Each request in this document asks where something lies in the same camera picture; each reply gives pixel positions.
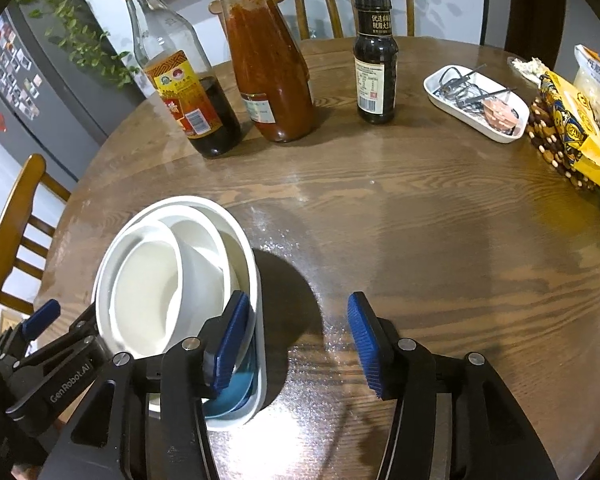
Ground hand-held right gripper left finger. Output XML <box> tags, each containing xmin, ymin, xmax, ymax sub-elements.
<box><xmin>37</xmin><ymin>290</ymin><xmax>253</xmax><ymax>480</ymax></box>

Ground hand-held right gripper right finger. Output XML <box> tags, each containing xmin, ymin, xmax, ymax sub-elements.
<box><xmin>347</xmin><ymin>291</ymin><xmax>551</xmax><ymax>480</ymax></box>

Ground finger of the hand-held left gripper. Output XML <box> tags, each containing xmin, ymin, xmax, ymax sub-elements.
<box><xmin>0</xmin><ymin>301</ymin><xmax>62</xmax><ymax>361</ymax></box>
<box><xmin>10</xmin><ymin>305</ymin><xmax>101</xmax><ymax>372</ymax></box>

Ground large patterned square plate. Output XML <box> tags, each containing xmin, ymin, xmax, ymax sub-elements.
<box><xmin>147</xmin><ymin>240</ymin><xmax>267</xmax><ymax>432</ymax></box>

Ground white ramekin cup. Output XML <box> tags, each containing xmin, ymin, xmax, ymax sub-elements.
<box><xmin>109</xmin><ymin>222</ymin><xmax>185</xmax><ymax>360</ymax></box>

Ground small white bowl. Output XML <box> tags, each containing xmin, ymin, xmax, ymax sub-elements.
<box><xmin>157</xmin><ymin>214</ymin><xmax>227</xmax><ymax>341</ymax></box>

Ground large white bowl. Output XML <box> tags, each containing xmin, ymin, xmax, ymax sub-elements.
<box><xmin>94</xmin><ymin>195</ymin><xmax>258</xmax><ymax>361</ymax></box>

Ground grey refrigerator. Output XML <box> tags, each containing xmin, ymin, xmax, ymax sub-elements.
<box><xmin>0</xmin><ymin>0</ymin><xmax>148</xmax><ymax>183</ymax></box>

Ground group of fridge magnets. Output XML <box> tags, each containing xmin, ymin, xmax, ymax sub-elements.
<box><xmin>0</xmin><ymin>22</ymin><xmax>43</xmax><ymax>121</ymax></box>

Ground white rectangular dish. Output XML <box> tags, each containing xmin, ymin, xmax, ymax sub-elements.
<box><xmin>424</xmin><ymin>65</ymin><xmax>530</xmax><ymax>144</ymax></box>

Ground pink brown item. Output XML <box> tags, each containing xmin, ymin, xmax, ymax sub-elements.
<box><xmin>482</xmin><ymin>99</ymin><xmax>523</xmax><ymax>136</ymax></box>

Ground metal tools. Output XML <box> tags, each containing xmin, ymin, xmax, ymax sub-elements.
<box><xmin>432</xmin><ymin>64</ymin><xmax>518</xmax><ymax>111</ymax></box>

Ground red sauce glass bottle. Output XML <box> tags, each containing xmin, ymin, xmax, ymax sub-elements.
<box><xmin>212</xmin><ymin>0</ymin><xmax>317</xmax><ymax>143</ymax></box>

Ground small dark sauce bottle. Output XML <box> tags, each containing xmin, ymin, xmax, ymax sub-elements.
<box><xmin>352</xmin><ymin>0</ymin><xmax>400</xmax><ymax>126</ymax></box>

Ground green hanging vine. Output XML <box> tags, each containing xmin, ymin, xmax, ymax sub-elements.
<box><xmin>15</xmin><ymin>0</ymin><xmax>141</xmax><ymax>91</ymax></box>

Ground yellow black snack packet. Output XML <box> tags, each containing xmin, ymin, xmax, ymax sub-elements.
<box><xmin>537</xmin><ymin>71</ymin><xmax>600</xmax><ymax>195</ymax></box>

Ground yellow-capped vinegar bottle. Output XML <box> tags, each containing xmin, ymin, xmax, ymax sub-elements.
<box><xmin>116</xmin><ymin>0</ymin><xmax>242</xmax><ymax>159</ymax></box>

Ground crumpled white wrapper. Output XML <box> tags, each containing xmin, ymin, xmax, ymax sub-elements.
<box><xmin>510</xmin><ymin>56</ymin><xmax>548</xmax><ymax>81</ymax></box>

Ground wooden bead string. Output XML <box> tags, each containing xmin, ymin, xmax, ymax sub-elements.
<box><xmin>525</xmin><ymin>102</ymin><xmax>600</xmax><ymax>191</ymax></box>

